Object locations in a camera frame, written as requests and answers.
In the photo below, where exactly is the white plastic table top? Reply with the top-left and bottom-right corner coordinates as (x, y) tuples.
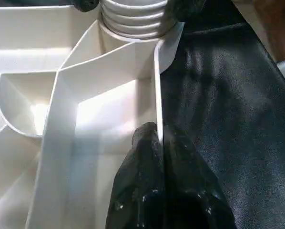
(0, 0), (186, 229)

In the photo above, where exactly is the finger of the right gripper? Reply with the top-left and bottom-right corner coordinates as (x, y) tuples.
(73, 0), (101, 13)
(165, 0), (206, 22)

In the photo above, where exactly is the white plastic table leg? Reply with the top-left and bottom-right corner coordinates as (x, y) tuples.
(99, 0), (174, 40)

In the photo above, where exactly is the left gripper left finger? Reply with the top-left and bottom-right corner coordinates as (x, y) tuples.
(106, 122), (163, 229)

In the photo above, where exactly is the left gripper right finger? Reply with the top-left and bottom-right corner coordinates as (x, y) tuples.
(162, 124), (237, 229)

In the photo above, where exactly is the black work mat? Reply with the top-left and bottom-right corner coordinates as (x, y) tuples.
(159, 0), (285, 229)

